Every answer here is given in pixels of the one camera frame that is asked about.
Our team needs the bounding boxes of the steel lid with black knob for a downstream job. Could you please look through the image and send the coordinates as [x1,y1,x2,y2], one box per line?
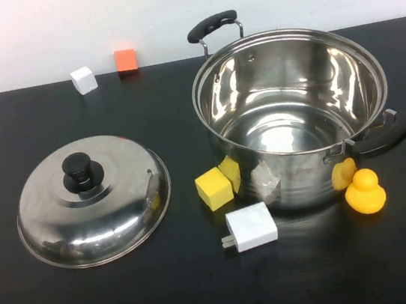
[6,126,182,277]

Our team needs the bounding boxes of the yellow cube block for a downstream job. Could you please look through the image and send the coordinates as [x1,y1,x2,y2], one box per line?
[193,165,237,211]

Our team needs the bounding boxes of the white plug charger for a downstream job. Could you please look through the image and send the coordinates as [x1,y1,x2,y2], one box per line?
[216,200,281,256]

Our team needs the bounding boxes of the orange cube block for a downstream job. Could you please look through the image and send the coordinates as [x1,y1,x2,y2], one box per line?
[113,48,140,82]

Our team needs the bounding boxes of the white cube block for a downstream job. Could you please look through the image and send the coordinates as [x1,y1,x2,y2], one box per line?
[69,64,100,97]

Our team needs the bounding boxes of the yellow rubber duck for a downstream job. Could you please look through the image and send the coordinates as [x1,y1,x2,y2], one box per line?
[341,165,389,219]

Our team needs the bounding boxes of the stainless steel pot black handles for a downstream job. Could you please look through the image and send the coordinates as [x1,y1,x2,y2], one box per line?
[181,0,406,224]

